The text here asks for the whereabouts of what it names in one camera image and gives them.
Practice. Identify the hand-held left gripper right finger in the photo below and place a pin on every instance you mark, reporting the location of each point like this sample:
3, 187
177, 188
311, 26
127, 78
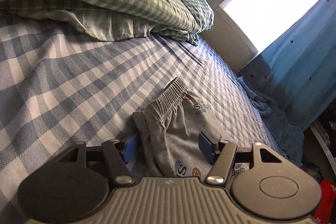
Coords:
205, 146

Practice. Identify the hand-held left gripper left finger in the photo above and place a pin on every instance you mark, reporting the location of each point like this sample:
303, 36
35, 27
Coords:
130, 147

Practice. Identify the wide blue star curtain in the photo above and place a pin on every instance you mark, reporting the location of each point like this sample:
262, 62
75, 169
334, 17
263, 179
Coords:
302, 61

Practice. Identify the grey printed pants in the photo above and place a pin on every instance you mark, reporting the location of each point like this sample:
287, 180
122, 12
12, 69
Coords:
181, 132

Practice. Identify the blue checked bed sheet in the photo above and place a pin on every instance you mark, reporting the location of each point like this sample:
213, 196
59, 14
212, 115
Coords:
65, 82

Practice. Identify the red bag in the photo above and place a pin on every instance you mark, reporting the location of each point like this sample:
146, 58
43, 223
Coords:
326, 200

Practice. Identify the crumpled blue cloth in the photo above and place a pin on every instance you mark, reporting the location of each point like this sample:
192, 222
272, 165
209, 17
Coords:
262, 106

